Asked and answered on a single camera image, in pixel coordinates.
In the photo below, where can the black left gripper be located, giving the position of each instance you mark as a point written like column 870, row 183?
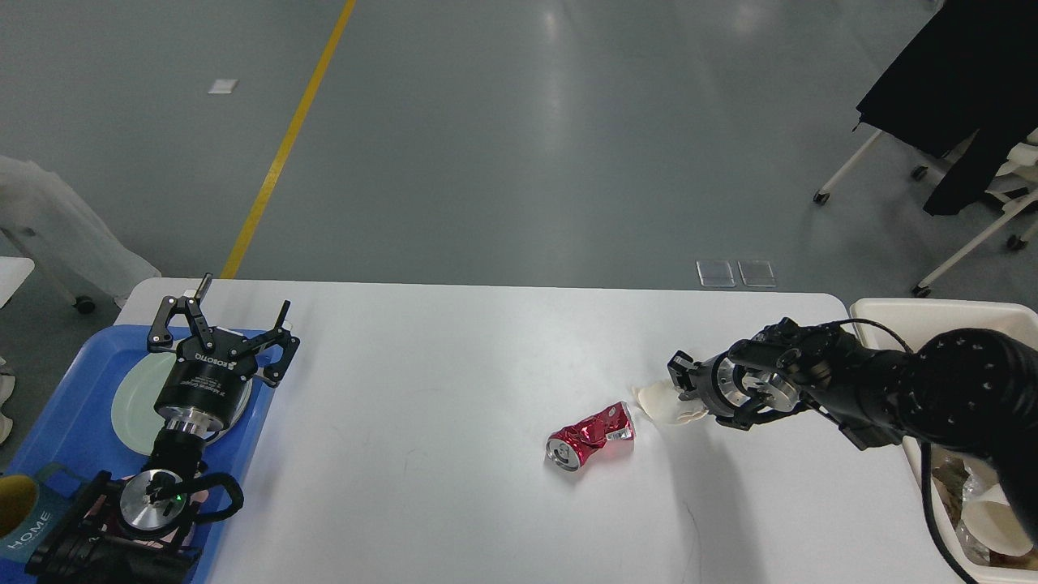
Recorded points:
column 204, row 385

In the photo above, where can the green plate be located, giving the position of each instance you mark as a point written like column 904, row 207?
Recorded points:
column 135, row 422

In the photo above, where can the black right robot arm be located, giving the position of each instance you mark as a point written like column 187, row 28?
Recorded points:
column 972, row 391

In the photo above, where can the blue plastic tray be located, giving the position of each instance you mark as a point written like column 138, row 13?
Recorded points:
column 75, row 427

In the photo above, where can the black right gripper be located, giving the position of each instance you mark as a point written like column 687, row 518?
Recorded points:
column 729, row 391

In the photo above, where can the foil bag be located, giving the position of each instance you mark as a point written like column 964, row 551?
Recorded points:
column 961, row 480

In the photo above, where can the dark teal mug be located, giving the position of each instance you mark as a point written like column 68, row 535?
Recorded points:
column 32, row 505

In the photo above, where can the white paper cup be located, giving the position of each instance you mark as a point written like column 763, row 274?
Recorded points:
column 660, row 402
column 989, row 518

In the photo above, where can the white rolling chair frame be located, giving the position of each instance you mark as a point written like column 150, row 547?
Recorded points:
column 871, row 237

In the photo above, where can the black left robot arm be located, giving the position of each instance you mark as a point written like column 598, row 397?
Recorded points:
column 79, row 549

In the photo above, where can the person in light trousers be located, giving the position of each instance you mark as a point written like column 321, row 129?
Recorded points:
column 59, row 229

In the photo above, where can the black jacket on chair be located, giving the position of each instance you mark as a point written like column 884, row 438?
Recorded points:
column 968, row 76

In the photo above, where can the crushed red soda can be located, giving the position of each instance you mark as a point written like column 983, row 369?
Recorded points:
column 572, row 446

